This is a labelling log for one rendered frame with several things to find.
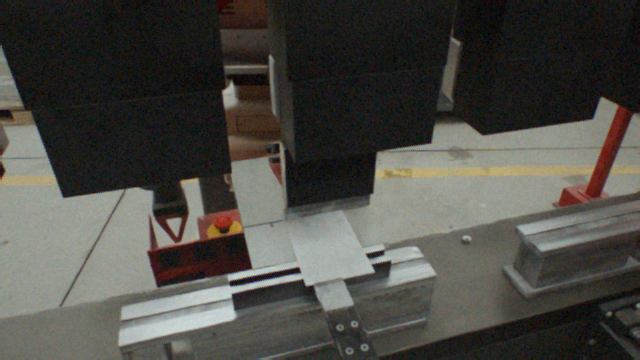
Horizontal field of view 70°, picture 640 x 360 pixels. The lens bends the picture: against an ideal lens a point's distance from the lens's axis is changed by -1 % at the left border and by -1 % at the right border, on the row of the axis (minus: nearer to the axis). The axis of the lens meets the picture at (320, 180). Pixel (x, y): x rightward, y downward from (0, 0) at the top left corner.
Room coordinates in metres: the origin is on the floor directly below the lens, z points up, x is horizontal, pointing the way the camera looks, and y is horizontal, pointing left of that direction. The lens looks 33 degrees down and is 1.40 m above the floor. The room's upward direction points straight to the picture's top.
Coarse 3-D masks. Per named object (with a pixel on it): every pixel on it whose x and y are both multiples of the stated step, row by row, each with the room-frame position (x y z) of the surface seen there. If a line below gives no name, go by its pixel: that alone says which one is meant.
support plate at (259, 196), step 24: (240, 168) 0.64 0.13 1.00; (264, 168) 0.64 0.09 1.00; (240, 192) 0.57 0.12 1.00; (264, 192) 0.57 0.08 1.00; (240, 216) 0.52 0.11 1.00; (264, 216) 0.51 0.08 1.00; (360, 216) 0.51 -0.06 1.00; (264, 240) 0.46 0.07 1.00; (288, 240) 0.46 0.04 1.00; (360, 240) 0.46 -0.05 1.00; (384, 240) 0.46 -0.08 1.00; (264, 264) 0.42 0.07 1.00
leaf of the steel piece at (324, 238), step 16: (288, 224) 0.49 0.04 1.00; (304, 224) 0.49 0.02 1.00; (320, 224) 0.49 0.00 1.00; (336, 224) 0.49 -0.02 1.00; (304, 240) 0.46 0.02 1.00; (320, 240) 0.46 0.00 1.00; (336, 240) 0.46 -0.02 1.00; (352, 240) 0.46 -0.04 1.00; (304, 256) 0.43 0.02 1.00; (320, 256) 0.43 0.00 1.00; (336, 256) 0.43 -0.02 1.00; (352, 256) 0.43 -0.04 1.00
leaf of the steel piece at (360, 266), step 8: (328, 264) 0.42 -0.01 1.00; (336, 264) 0.42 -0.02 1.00; (344, 264) 0.42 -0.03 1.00; (352, 264) 0.42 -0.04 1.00; (360, 264) 0.42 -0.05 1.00; (368, 264) 0.42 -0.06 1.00; (304, 272) 0.40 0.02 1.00; (312, 272) 0.40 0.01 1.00; (320, 272) 0.40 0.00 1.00; (328, 272) 0.40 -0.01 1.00; (336, 272) 0.40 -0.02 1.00; (344, 272) 0.40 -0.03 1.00; (352, 272) 0.40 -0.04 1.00; (360, 272) 0.40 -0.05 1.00; (368, 272) 0.40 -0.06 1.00; (304, 280) 0.39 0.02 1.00; (312, 280) 0.39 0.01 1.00; (320, 280) 0.39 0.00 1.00
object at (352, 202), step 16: (288, 160) 0.40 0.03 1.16; (320, 160) 0.41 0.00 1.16; (336, 160) 0.41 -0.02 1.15; (352, 160) 0.42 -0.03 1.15; (368, 160) 0.42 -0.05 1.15; (288, 176) 0.40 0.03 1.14; (304, 176) 0.40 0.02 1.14; (320, 176) 0.41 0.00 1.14; (336, 176) 0.41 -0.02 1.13; (352, 176) 0.42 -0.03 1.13; (368, 176) 0.42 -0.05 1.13; (288, 192) 0.40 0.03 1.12; (304, 192) 0.40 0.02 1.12; (320, 192) 0.41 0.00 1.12; (336, 192) 0.41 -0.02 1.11; (352, 192) 0.42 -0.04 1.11; (368, 192) 0.42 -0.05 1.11; (288, 208) 0.40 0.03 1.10; (304, 208) 0.41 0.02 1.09; (320, 208) 0.42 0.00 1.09; (336, 208) 0.42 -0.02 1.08; (352, 208) 0.43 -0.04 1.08
